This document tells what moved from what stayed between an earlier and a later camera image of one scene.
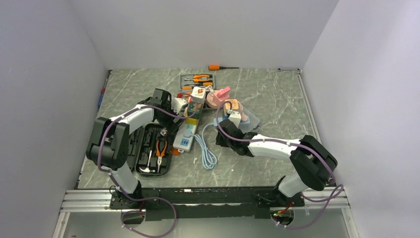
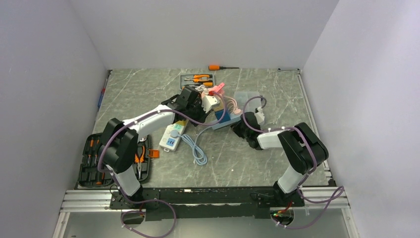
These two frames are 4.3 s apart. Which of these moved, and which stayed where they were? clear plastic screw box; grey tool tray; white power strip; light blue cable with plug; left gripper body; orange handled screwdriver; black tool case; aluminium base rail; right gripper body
Moved: left gripper body; right gripper body; black tool case; white power strip; light blue cable with plug; clear plastic screw box
Stayed: aluminium base rail; grey tool tray; orange handled screwdriver
